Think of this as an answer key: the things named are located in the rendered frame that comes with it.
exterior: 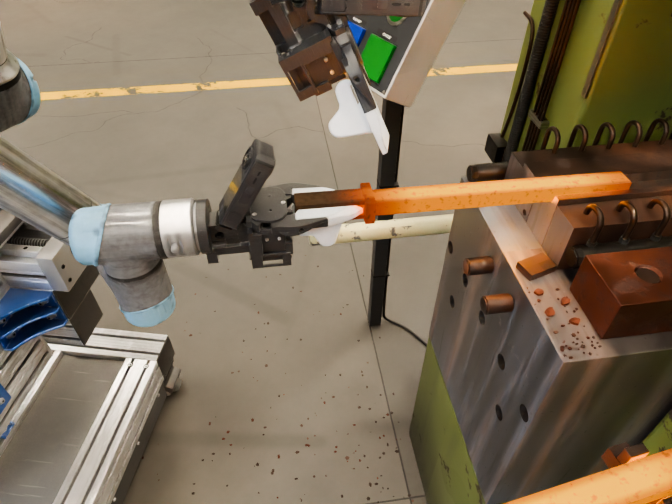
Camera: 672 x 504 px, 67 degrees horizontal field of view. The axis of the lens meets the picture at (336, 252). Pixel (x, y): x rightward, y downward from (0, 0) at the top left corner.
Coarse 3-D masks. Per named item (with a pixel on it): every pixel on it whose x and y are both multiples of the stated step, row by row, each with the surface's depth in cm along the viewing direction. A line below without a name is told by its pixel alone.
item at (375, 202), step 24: (312, 192) 66; (336, 192) 66; (360, 192) 66; (384, 192) 67; (408, 192) 67; (432, 192) 67; (456, 192) 67; (480, 192) 67; (504, 192) 68; (528, 192) 68; (552, 192) 69; (576, 192) 69; (360, 216) 67
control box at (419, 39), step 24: (432, 0) 90; (456, 0) 93; (360, 24) 103; (384, 24) 98; (408, 24) 94; (432, 24) 93; (360, 48) 103; (408, 48) 94; (432, 48) 97; (408, 72) 97; (384, 96) 98; (408, 96) 101
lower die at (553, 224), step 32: (512, 160) 80; (544, 160) 78; (576, 160) 77; (608, 160) 77; (640, 160) 77; (608, 192) 69; (640, 192) 69; (544, 224) 72; (576, 224) 66; (608, 224) 66; (640, 224) 66
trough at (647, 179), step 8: (632, 176) 73; (640, 176) 73; (648, 176) 73; (656, 176) 73; (664, 176) 74; (632, 184) 73; (640, 184) 73; (648, 184) 73; (656, 184) 73; (664, 184) 73
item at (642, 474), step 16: (624, 464) 44; (640, 464) 44; (656, 464) 44; (576, 480) 43; (592, 480) 43; (608, 480) 43; (624, 480) 43; (640, 480) 43; (656, 480) 43; (528, 496) 42; (544, 496) 42; (560, 496) 42; (576, 496) 42; (592, 496) 42; (608, 496) 42; (624, 496) 42; (640, 496) 42; (656, 496) 43
